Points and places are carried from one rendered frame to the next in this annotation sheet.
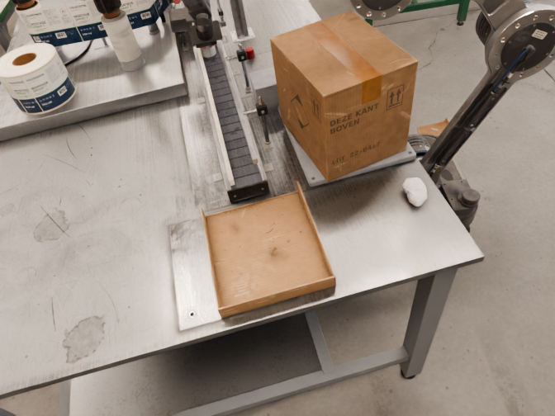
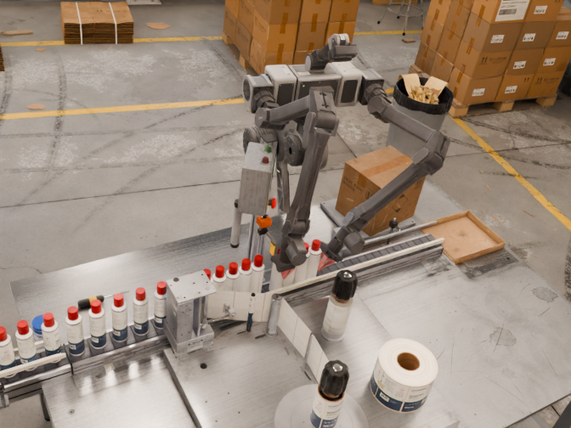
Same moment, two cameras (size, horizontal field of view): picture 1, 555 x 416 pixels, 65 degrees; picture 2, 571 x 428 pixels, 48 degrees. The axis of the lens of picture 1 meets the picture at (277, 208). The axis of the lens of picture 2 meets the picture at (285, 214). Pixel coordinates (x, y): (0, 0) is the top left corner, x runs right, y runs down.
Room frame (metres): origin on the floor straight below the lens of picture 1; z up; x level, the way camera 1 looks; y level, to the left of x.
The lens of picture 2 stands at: (2.52, 1.72, 2.66)
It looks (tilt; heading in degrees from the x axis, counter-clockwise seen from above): 38 degrees down; 241
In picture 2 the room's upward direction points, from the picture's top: 9 degrees clockwise
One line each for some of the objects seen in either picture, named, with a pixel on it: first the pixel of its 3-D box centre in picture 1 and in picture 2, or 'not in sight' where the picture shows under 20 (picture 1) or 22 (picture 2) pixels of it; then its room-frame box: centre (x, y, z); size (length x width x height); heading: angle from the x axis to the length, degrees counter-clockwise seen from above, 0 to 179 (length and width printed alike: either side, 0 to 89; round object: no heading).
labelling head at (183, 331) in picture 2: not in sight; (189, 312); (2.02, 0.28, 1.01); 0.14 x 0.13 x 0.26; 6
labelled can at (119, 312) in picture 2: not in sight; (119, 317); (2.24, 0.21, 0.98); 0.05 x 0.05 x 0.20
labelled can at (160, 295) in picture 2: not in sight; (161, 305); (2.10, 0.20, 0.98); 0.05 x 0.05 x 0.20
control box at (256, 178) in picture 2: not in sight; (257, 178); (1.73, 0.07, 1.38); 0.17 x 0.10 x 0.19; 61
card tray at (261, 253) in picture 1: (263, 243); (462, 235); (0.62, 0.05, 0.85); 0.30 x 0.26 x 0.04; 6
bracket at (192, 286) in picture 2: not in sight; (191, 286); (2.02, 0.29, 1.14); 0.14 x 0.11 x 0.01; 6
